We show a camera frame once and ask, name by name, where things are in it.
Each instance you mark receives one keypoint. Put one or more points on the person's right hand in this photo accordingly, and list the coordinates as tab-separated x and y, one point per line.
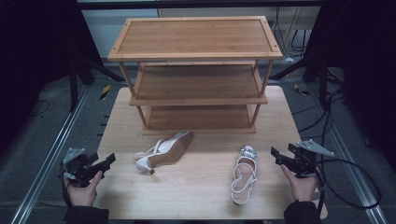
303	188

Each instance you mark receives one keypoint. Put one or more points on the yellow black tape piece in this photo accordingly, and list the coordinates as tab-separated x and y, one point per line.
105	91
300	90

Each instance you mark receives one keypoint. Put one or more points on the white high-heel sandal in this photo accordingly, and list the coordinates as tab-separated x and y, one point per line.
247	154
169	151

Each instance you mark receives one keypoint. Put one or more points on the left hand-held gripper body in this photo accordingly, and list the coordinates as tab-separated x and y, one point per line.
79	169

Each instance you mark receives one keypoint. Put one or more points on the black metal stand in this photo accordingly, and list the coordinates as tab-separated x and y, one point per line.
73	87
323	84

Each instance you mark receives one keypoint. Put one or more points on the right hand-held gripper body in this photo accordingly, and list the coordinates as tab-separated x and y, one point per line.
305	161

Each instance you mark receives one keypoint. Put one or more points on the aluminium floor rail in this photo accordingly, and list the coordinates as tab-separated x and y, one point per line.
49	155
351	161

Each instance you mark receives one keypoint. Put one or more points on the person's left hand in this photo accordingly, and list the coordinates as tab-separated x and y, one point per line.
82	194

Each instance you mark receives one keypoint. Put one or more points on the wooden three-tier shoe rack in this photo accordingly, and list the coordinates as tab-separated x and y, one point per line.
193	37

